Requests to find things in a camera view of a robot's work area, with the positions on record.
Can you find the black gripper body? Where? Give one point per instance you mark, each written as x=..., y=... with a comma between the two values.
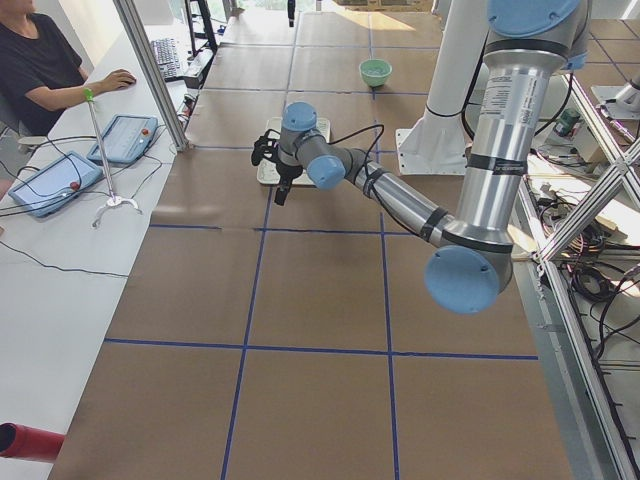
x=288, y=173

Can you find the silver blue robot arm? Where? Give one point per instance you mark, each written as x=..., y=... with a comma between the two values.
x=526, y=42

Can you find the cream bear tray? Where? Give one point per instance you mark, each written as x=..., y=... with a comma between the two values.
x=267, y=173

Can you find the green bowl with ice cubes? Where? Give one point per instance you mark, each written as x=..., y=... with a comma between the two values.
x=375, y=72

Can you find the upper blue teach pendant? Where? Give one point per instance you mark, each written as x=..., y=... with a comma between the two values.
x=127, y=137

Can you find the blue teach pendant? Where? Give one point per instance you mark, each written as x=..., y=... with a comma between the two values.
x=55, y=185
x=127, y=137

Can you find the black keyboard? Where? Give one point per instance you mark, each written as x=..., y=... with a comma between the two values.
x=167, y=58

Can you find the grabber stick green tip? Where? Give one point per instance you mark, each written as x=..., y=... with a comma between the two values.
x=113, y=199

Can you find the lower blue teach pendant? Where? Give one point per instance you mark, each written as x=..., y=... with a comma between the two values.
x=55, y=185

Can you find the seated person black shirt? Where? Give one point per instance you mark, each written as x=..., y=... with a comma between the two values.
x=41, y=73

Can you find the red cylinder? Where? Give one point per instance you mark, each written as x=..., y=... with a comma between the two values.
x=29, y=443

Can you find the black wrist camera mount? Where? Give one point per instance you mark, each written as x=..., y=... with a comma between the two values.
x=266, y=148

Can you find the white camera stand pillar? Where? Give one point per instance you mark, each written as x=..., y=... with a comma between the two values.
x=436, y=144

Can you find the aluminium frame post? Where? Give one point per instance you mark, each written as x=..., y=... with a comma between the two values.
x=136, y=33

